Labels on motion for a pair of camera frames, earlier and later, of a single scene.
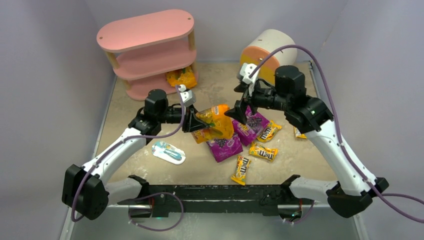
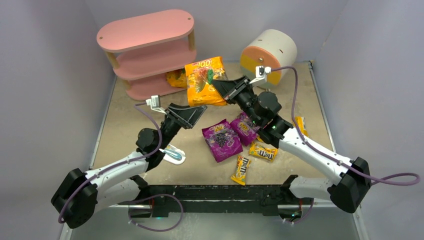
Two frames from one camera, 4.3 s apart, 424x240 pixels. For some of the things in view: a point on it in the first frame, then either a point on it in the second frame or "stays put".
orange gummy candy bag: x=185 y=76 stays put
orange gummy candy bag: x=220 y=125 → x=199 y=75
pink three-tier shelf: x=145 y=50 stays put
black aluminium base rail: x=214 y=200 stays put
